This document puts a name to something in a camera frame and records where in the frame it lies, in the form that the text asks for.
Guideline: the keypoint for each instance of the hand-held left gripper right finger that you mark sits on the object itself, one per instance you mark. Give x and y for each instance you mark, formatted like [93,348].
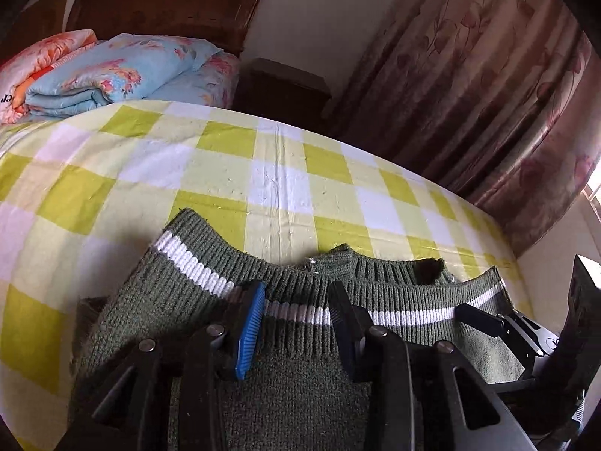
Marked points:
[345,333]

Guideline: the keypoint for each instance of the blue floral folded quilt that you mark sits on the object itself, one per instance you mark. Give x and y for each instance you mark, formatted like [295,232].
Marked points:
[117,73]

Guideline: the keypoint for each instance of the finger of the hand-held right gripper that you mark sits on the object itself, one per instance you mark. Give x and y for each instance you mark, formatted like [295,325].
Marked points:
[483,320]

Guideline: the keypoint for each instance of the small wooden headboard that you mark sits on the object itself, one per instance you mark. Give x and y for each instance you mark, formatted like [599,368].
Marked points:
[37,23]

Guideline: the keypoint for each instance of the yellow checkered bed sheet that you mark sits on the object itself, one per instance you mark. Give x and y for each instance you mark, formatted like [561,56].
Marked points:
[234,174]

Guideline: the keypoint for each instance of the pink floral curtain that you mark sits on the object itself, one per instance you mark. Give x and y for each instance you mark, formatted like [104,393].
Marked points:
[469,80]

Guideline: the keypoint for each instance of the large wooden headboard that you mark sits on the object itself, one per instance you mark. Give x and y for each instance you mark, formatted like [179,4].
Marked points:
[164,4]

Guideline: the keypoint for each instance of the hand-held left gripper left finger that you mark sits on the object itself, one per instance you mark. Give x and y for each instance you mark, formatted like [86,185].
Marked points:
[249,333]

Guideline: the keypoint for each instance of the pink floral folded quilt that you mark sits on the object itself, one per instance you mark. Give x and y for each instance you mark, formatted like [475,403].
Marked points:
[42,56]

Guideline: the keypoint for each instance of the green knit sweater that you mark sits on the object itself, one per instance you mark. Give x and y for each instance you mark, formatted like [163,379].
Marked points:
[291,404]

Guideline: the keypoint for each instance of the dark wooden nightstand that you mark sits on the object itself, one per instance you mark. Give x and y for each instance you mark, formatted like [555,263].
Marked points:
[281,91]

